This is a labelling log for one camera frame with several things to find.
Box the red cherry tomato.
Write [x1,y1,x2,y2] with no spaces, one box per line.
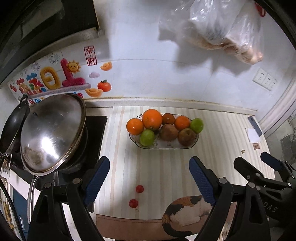
[128,199,138,208]
[135,185,144,193]

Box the large orange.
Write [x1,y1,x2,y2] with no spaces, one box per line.
[142,109,163,131]

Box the small brown card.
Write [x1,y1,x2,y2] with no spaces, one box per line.
[252,143,260,150]

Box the white paper note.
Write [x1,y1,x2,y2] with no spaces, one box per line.
[245,128,260,143]

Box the calico cat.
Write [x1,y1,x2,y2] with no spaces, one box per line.
[162,195,212,237]

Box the dark smartphone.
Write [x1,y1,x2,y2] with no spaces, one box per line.
[247,116,262,137]

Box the brown red apple right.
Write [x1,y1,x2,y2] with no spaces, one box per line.
[178,128,197,147]

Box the brown red apple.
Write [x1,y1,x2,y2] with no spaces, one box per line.
[178,128,197,147]
[159,123,179,142]

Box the green apple right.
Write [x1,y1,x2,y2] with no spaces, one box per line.
[190,118,204,133]

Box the green apple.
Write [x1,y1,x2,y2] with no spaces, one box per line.
[139,130,155,147]
[190,118,204,133]

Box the black induction cooktop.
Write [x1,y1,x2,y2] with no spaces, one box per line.
[8,116,107,187]

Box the floral white fruit plate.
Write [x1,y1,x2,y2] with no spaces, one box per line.
[128,113,200,150]

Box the brown red apple left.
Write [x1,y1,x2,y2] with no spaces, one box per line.
[159,123,179,142]

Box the green apple left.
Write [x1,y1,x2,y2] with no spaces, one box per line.
[139,130,155,147]

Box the dark small orange back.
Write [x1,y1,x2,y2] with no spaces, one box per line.
[162,113,175,125]

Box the steel pot lid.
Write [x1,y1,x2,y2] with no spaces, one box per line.
[20,93,86,176]

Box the black wok pan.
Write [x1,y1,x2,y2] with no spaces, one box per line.
[1,94,30,155]

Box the clear plastic bag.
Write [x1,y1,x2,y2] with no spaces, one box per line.
[159,1,265,65]

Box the white wall socket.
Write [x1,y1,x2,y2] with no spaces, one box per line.
[252,68,278,91]

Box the colourful wall sticker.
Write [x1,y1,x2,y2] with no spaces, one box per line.
[8,58,112,104]

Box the red seal wall sticker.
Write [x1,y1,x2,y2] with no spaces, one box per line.
[84,46,97,66]

